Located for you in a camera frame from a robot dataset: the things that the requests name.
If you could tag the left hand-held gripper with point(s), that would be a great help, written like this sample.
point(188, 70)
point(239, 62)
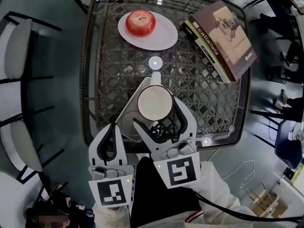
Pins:
point(111, 191)

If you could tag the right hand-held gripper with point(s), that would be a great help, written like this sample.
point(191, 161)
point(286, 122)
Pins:
point(181, 170)

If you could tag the white cup with brown rim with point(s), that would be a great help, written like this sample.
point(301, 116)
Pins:
point(154, 102)

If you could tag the person's right forearm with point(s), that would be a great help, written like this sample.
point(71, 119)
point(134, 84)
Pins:
point(221, 193)

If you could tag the person's left forearm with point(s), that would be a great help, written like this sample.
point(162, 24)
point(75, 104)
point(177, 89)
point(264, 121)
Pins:
point(111, 216)

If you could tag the wicker glass-top table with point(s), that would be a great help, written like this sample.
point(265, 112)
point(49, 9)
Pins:
point(202, 98)

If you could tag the person's black trousers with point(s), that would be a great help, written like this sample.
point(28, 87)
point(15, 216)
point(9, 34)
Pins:
point(156, 198)

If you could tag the round white table pad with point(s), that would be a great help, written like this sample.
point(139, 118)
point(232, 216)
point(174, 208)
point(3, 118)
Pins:
point(154, 62)

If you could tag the white cushion black chair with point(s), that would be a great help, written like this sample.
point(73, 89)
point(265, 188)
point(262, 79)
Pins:
point(26, 148)
point(17, 46)

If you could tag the white and green book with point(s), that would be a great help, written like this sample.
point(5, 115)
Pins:
point(209, 56)

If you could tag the white oval plate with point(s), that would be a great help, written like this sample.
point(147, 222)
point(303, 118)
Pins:
point(164, 38)

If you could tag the brown cover book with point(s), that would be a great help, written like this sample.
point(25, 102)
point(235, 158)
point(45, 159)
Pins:
point(228, 37)

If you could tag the red apple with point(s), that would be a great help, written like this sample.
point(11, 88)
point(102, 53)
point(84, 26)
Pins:
point(140, 22)

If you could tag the blue chair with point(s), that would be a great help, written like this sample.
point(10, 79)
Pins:
point(286, 141)

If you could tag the wooden box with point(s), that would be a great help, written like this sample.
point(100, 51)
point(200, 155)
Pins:
point(268, 202)

